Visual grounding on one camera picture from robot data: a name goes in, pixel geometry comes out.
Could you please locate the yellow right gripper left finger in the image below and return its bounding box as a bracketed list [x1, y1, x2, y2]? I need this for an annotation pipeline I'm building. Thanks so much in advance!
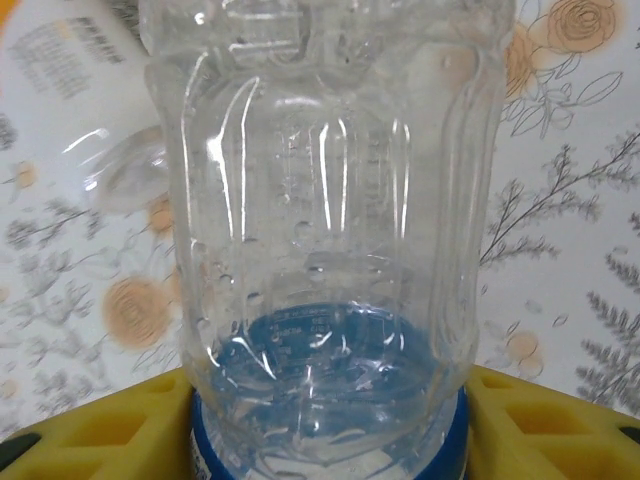
[0, 369, 195, 480]

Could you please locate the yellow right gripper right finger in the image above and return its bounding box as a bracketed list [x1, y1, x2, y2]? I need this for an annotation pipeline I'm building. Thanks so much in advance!
[466, 363, 640, 480]

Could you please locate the bottle white label orange mark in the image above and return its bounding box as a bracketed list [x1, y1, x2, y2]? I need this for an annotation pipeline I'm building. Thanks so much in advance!
[0, 0, 171, 216]

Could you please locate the clear bottle blue label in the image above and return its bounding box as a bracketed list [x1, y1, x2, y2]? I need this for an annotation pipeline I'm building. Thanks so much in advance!
[137, 0, 516, 480]

